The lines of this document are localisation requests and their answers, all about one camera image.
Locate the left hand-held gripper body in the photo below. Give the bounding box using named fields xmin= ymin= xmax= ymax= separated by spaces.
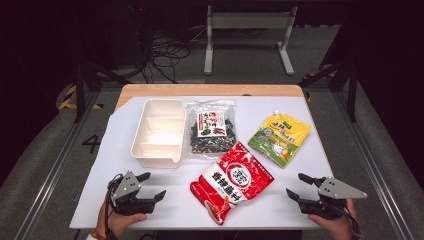
xmin=109 ymin=170 xmax=157 ymax=216

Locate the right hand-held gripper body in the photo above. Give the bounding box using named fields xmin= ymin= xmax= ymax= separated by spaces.
xmin=298 ymin=176 xmax=368 ymax=220

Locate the white divided storage box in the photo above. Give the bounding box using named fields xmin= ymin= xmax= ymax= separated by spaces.
xmin=130 ymin=98 xmax=187 ymax=169

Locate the yellow and green spout pouch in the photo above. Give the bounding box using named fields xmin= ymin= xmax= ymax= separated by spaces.
xmin=247 ymin=110 xmax=312 ymax=169

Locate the red and white snack bag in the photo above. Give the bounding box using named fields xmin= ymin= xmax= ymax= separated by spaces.
xmin=189 ymin=141 xmax=275 ymax=226

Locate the clear bag of dried seaweed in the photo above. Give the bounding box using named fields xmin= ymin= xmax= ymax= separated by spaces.
xmin=186 ymin=99 xmax=239 ymax=158

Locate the person's left hand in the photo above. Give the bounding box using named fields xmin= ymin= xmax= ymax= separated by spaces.
xmin=96 ymin=201 xmax=148 ymax=240

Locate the person's right hand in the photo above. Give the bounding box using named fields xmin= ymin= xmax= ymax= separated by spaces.
xmin=307 ymin=199 xmax=360 ymax=240

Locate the white foam sheet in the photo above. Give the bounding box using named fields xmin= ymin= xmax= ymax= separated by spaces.
xmin=69 ymin=96 xmax=335 ymax=231

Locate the black metal stand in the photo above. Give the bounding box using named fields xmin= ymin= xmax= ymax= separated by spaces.
xmin=297 ymin=60 xmax=360 ymax=123
xmin=73 ymin=60 xmax=132 ymax=123

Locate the yellow and black hazard tape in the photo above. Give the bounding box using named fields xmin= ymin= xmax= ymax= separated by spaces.
xmin=58 ymin=84 xmax=104 ymax=111

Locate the white metal stand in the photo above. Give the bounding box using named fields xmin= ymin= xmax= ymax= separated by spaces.
xmin=203 ymin=4 xmax=299 ymax=76

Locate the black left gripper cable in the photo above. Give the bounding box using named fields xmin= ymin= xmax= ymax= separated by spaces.
xmin=104 ymin=173 xmax=125 ymax=240

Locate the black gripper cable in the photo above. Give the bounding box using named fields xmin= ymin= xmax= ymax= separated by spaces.
xmin=342 ymin=204 xmax=363 ymax=238
xmin=104 ymin=173 xmax=125 ymax=240

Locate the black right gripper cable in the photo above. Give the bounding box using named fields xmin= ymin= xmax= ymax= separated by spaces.
xmin=342 ymin=204 xmax=363 ymax=238

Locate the aluminium floor rail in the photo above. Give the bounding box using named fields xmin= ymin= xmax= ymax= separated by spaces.
xmin=332 ymin=91 xmax=415 ymax=240
xmin=13 ymin=91 xmax=102 ymax=240

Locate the bundle of black floor cables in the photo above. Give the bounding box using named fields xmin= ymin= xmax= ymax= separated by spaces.
xmin=142 ymin=31 xmax=192 ymax=84

